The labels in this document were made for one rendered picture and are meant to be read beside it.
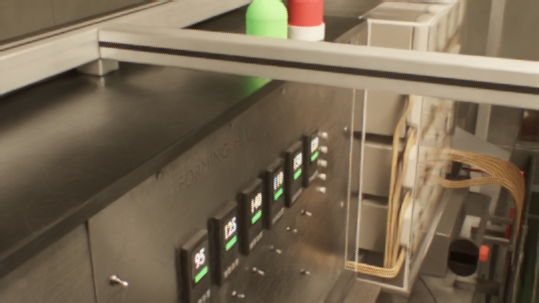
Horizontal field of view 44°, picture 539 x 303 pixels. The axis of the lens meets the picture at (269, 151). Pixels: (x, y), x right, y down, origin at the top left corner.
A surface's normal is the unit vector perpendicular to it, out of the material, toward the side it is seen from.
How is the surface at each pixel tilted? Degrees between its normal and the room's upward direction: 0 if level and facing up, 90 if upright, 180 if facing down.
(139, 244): 90
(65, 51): 90
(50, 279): 90
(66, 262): 90
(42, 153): 0
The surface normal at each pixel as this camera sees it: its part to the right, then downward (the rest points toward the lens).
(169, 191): 0.92, 0.14
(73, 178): 0.00, -0.93
